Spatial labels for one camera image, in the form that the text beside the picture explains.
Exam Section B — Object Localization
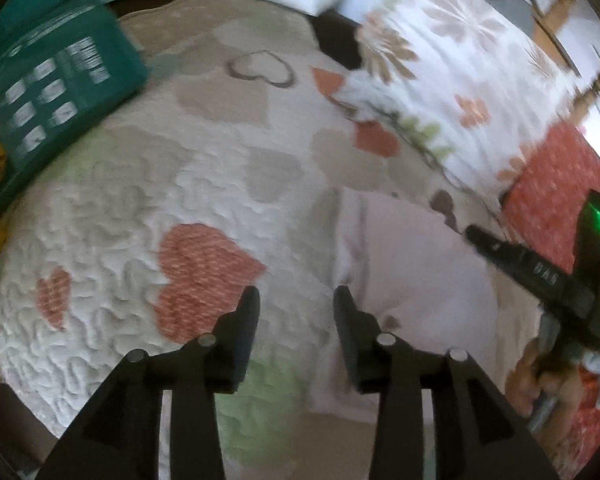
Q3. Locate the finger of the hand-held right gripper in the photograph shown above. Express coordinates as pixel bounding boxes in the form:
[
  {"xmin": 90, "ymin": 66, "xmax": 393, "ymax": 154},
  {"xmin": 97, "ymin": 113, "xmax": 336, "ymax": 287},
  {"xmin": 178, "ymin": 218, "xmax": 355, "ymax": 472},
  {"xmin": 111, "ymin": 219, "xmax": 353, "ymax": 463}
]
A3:
[{"xmin": 466, "ymin": 224, "xmax": 597, "ymax": 322}]

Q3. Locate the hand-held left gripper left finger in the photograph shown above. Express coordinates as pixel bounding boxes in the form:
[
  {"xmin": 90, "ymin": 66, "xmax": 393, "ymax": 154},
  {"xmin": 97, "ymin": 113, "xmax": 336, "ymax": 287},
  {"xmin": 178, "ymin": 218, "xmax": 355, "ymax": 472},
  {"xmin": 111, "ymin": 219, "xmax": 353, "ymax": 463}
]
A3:
[{"xmin": 35, "ymin": 286, "xmax": 261, "ymax": 480}]

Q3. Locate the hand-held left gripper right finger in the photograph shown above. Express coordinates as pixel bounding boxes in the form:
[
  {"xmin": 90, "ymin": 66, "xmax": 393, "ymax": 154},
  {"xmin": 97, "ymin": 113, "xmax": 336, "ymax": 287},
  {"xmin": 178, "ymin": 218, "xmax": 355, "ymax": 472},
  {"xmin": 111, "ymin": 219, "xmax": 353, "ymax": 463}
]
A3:
[{"xmin": 332, "ymin": 285, "xmax": 561, "ymax": 480}]

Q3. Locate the small white garment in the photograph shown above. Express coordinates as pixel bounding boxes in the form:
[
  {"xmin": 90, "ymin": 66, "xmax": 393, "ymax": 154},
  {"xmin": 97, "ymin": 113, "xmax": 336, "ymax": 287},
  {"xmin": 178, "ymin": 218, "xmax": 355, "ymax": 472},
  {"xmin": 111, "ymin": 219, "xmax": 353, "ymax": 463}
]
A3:
[{"xmin": 307, "ymin": 186, "xmax": 503, "ymax": 417}]

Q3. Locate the person's right hand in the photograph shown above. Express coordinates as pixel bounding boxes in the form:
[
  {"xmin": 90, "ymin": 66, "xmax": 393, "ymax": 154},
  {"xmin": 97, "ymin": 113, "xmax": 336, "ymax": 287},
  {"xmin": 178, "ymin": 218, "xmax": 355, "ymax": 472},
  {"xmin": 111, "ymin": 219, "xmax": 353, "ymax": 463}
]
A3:
[{"xmin": 511, "ymin": 339, "xmax": 600, "ymax": 435}]

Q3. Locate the red patterned cloth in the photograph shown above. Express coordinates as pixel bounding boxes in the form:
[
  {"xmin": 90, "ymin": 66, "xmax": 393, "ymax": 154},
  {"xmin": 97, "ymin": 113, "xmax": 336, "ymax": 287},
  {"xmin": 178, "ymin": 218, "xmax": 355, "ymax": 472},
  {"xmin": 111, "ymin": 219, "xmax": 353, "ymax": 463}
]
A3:
[{"xmin": 500, "ymin": 121, "xmax": 600, "ymax": 476}]

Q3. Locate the heart-print quilted blanket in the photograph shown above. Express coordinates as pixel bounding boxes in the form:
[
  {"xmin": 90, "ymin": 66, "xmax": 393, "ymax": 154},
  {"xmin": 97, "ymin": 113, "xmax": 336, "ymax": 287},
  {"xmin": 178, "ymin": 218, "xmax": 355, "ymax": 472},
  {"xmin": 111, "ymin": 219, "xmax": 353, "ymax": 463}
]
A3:
[{"xmin": 0, "ymin": 0, "xmax": 536, "ymax": 480}]

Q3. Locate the floral white pillow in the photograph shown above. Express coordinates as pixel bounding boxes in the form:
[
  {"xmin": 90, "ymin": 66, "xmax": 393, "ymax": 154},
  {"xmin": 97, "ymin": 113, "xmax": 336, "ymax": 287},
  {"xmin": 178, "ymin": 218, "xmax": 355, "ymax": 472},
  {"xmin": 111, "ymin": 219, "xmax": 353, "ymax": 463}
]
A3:
[{"xmin": 339, "ymin": 0, "xmax": 597, "ymax": 202}]

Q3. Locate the green plastic package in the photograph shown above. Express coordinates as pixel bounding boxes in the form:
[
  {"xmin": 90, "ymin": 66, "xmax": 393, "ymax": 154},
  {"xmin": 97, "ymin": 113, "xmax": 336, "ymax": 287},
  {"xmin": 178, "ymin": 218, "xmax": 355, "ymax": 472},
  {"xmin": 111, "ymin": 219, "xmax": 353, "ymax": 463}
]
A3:
[{"xmin": 0, "ymin": 0, "xmax": 152, "ymax": 219}]

